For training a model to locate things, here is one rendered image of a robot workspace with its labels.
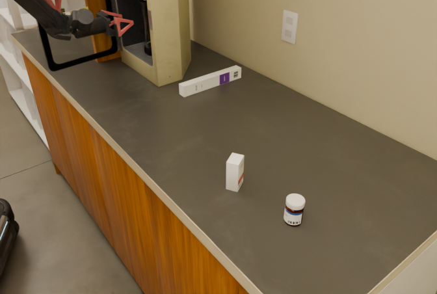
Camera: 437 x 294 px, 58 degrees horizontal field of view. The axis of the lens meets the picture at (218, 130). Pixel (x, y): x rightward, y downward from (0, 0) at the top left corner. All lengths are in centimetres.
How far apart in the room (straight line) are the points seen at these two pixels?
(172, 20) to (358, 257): 102
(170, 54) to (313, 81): 55
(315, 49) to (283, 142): 40
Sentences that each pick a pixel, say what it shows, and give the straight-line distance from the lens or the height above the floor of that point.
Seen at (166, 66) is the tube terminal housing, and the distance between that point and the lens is 155.
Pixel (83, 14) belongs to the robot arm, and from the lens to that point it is 144.
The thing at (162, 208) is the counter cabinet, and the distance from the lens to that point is 120.
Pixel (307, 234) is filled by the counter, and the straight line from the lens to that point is 96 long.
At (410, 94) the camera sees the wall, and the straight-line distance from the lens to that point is 131.
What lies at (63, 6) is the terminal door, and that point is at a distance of 164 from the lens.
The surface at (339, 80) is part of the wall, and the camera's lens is 144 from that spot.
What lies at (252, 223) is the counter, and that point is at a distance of 97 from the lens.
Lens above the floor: 163
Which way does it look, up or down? 33 degrees down
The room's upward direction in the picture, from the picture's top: straight up
